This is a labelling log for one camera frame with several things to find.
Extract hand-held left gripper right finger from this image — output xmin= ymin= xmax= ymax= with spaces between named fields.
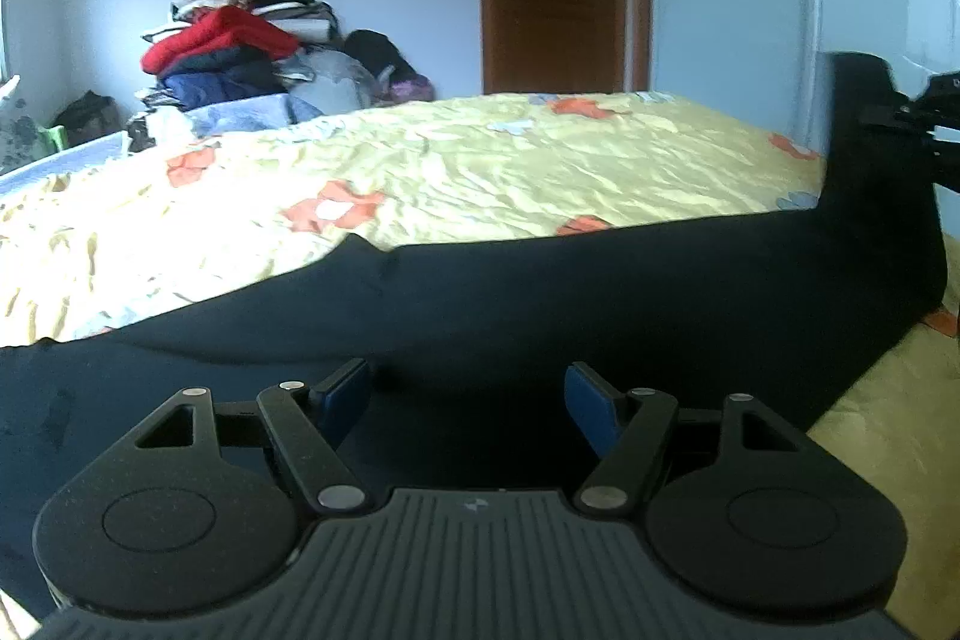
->
xmin=564 ymin=361 xmax=809 ymax=518

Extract black backpack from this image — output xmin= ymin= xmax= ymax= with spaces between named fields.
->
xmin=343 ymin=29 xmax=412 ymax=86

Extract yellow carrot-print bed sheet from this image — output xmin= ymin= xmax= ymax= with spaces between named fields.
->
xmin=0 ymin=89 xmax=960 ymax=640

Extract pile of clothes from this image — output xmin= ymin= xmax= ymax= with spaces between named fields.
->
xmin=126 ymin=0 xmax=437 ymax=155

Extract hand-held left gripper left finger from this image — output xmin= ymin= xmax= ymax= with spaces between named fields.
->
xmin=133 ymin=358 xmax=373 ymax=518

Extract dark bag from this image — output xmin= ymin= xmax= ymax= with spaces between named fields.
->
xmin=54 ymin=90 xmax=122 ymax=148

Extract black pants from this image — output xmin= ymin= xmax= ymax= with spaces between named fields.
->
xmin=0 ymin=51 xmax=948 ymax=620

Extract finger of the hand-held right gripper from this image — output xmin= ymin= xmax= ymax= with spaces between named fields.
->
xmin=859 ymin=98 xmax=932 ymax=136

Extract floral pillow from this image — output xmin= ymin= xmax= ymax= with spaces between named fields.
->
xmin=0 ymin=74 xmax=44 ymax=178

